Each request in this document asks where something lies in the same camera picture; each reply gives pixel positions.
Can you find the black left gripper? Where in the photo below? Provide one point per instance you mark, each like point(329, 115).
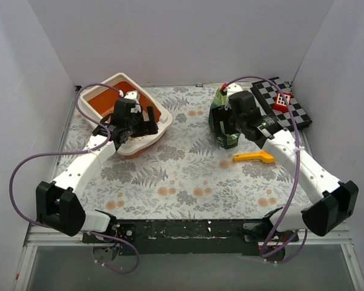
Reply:
point(142, 128)

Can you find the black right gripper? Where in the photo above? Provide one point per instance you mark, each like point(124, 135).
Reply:
point(219, 120)

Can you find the green cat litter bag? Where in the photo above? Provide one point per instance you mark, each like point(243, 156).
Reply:
point(225, 141)

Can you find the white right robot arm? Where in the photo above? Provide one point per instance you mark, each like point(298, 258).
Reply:
point(331, 201)

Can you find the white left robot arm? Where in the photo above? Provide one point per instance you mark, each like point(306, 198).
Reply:
point(57, 202)

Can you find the yellow plastic litter scoop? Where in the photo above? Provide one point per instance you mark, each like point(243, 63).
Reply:
point(256, 156)

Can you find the white and orange litter box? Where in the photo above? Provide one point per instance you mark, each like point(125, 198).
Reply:
point(96, 102)

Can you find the black and grey checkerboard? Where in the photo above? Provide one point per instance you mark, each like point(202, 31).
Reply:
point(266, 94)

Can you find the red grid block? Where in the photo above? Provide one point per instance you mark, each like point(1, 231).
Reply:
point(281, 103)

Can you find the floral patterned table mat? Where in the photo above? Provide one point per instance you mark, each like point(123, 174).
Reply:
point(186, 174)

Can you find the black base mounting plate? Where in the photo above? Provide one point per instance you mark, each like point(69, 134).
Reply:
point(193, 236)

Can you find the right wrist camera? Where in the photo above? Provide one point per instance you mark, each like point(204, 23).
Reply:
point(230, 89)

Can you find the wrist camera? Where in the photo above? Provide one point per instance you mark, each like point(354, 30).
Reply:
point(230, 89)
point(133, 95)

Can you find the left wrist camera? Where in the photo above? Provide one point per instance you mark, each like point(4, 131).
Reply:
point(133, 95)

